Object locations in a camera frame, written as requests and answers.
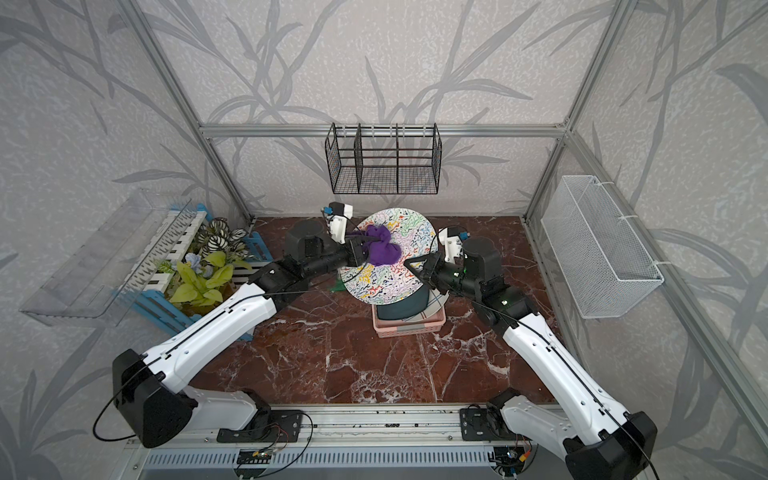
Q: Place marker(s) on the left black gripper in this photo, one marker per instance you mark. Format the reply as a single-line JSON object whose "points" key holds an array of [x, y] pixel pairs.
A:
{"points": [[355, 255]]}

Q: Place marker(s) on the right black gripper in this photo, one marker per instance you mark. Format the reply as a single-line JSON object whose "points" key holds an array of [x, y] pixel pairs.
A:
{"points": [[431, 267]]}

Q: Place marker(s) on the purple microfiber cloth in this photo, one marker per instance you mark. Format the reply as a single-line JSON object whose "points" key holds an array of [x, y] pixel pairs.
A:
{"points": [[382, 251]]}

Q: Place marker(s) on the colourful squiggle round plate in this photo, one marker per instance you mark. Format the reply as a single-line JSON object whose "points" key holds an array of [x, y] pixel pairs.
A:
{"points": [[387, 284]]}

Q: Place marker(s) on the dark teal square plate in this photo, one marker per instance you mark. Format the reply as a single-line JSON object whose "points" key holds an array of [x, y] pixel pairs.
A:
{"points": [[406, 308]]}

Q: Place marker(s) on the white plaid striped plate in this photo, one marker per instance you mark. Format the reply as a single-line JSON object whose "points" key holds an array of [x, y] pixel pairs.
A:
{"points": [[434, 310]]}

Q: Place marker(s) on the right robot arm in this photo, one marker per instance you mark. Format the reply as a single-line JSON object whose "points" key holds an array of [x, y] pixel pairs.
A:
{"points": [[511, 314]]}

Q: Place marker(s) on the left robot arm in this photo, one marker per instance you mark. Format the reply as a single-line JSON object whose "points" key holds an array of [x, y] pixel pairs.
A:
{"points": [[152, 390]]}

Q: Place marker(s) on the pink plastic basket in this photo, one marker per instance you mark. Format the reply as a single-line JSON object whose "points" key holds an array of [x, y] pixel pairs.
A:
{"points": [[388, 329]]}

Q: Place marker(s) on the green artificial plant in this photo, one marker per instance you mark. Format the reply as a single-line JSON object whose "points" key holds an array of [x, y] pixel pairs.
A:
{"points": [[199, 279]]}

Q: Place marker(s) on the clear acrylic shelf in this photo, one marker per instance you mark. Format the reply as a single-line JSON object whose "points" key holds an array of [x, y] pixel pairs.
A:
{"points": [[98, 285]]}

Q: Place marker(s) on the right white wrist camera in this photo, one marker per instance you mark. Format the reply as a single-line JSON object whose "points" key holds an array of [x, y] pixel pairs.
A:
{"points": [[452, 238]]}

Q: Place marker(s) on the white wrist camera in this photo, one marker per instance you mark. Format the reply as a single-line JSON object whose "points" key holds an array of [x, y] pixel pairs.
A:
{"points": [[337, 215], [452, 238]]}

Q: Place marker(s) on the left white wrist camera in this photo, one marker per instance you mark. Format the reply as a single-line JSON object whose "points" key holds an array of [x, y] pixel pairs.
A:
{"points": [[337, 215]]}

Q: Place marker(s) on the black wire wall basket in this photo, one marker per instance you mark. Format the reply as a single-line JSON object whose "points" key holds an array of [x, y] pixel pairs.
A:
{"points": [[397, 160]]}

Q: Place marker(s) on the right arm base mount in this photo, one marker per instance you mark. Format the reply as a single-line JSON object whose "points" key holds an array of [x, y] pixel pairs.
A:
{"points": [[485, 424]]}

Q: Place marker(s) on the white mesh wall basket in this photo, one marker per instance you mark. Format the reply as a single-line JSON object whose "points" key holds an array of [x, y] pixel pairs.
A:
{"points": [[606, 267]]}

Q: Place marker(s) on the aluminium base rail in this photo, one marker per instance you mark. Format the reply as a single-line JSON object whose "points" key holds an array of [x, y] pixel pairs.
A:
{"points": [[410, 424]]}

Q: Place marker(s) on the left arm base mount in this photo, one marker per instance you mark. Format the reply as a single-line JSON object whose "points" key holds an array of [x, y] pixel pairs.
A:
{"points": [[274, 426]]}

